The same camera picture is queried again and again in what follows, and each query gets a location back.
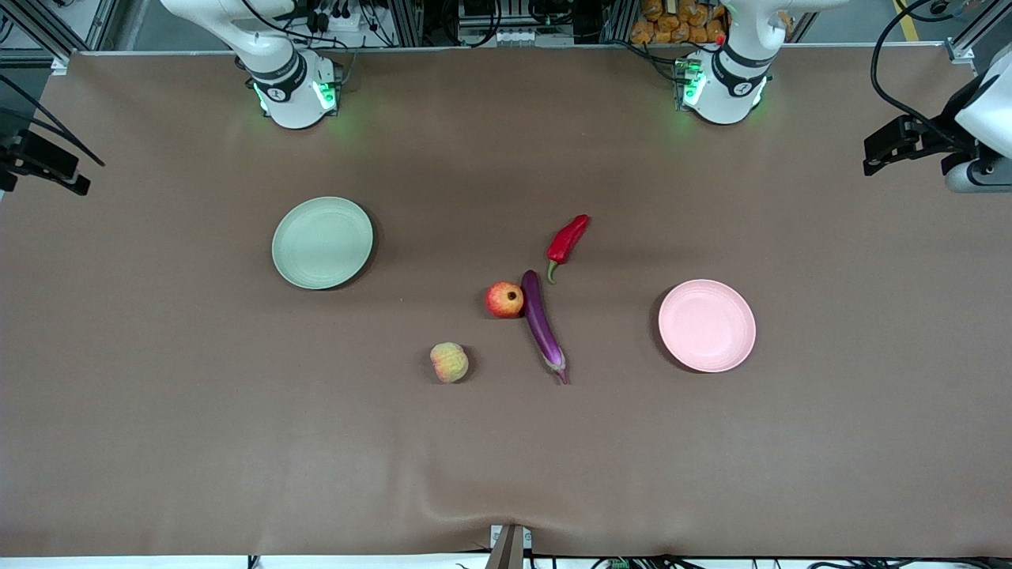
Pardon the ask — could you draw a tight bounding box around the red chili pepper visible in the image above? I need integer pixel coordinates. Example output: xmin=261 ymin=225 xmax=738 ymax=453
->
xmin=546 ymin=213 xmax=591 ymax=286

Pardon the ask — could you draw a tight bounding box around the long purple eggplant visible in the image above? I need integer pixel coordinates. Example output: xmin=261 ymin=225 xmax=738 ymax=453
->
xmin=519 ymin=269 xmax=572 ymax=386

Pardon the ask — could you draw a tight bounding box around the red pomegranate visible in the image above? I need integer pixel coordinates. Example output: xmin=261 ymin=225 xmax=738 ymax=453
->
xmin=485 ymin=281 xmax=525 ymax=319

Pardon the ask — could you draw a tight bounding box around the yellow pink peach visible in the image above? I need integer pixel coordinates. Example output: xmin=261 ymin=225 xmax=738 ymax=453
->
xmin=429 ymin=341 xmax=470 ymax=385

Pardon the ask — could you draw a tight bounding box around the pile of orange bread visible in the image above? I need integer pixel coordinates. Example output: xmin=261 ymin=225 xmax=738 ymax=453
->
xmin=630 ymin=0 xmax=728 ymax=46

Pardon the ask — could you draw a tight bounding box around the pink round plate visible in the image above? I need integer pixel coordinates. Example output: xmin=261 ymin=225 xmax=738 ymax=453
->
xmin=658 ymin=279 xmax=757 ymax=374

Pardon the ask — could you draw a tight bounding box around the light green round plate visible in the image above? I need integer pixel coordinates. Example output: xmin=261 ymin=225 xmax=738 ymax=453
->
xmin=271 ymin=196 xmax=374 ymax=291

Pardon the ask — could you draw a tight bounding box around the white power strip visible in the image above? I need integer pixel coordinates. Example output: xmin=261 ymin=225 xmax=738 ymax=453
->
xmin=289 ymin=0 xmax=372 ymax=40

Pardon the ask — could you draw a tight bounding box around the white terminal strip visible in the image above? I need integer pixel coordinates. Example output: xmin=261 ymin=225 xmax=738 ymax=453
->
xmin=494 ymin=28 xmax=574 ymax=46

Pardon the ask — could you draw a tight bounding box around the brown table cloth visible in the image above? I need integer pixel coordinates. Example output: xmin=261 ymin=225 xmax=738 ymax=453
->
xmin=0 ymin=46 xmax=1012 ymax=558

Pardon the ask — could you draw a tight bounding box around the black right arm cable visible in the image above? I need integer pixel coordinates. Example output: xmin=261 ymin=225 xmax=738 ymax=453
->
xmin=0 ymin=71 xmax=106 ymax=168

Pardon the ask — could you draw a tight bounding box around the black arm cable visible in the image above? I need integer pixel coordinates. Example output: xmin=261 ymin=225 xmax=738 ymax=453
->
xmin=0 ymin=71 xmax=106 ymax=168
xmin=870 ymin=0 xmax=961 ymax=147

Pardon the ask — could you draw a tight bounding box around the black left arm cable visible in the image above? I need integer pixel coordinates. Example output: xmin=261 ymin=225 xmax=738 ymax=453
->
xmin=870 ymin=0 xmax=961 ymax=147

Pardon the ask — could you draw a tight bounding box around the aluminium frame post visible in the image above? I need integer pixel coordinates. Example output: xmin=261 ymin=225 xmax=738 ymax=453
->
xmin=0 ymin=0 xmax=119 ymax=76
xmin=945 ymin=0 xmax=1012 ymax=64

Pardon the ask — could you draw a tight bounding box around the metal table edge bracket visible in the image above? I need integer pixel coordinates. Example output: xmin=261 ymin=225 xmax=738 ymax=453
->
xmin=486 ymin=524 xmax=532 ymax=569

